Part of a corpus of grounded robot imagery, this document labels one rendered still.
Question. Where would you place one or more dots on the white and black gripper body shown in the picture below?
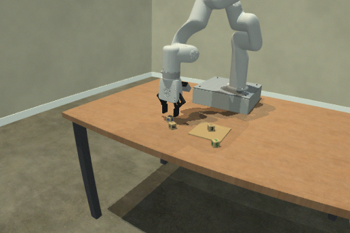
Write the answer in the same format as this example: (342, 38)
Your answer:
(169, 89)

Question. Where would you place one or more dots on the tan flat mat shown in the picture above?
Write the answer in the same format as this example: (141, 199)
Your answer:
(201, 131)

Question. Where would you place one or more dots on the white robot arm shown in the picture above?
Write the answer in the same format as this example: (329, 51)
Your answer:
(248, 37)

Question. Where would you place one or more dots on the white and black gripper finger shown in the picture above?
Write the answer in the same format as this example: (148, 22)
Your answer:
(164, 106)
(178, 105)

